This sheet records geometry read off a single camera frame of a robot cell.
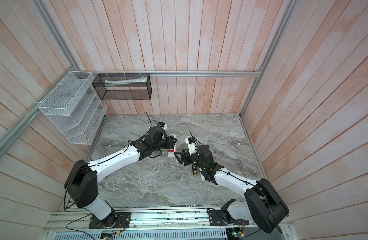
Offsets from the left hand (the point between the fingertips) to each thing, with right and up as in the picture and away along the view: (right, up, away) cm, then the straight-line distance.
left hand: (173, 143), depth 84 cm
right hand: (+3, -5, -2) cm, 6 cm away
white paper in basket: (-38, +36, +5) cm, 53 cm away
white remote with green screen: (-1, -5, -1) cm, 5 cm away
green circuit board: (-32, -44, -13) cm, 56 cm away
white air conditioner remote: (+14, -14, -18) cm, 27 cm away
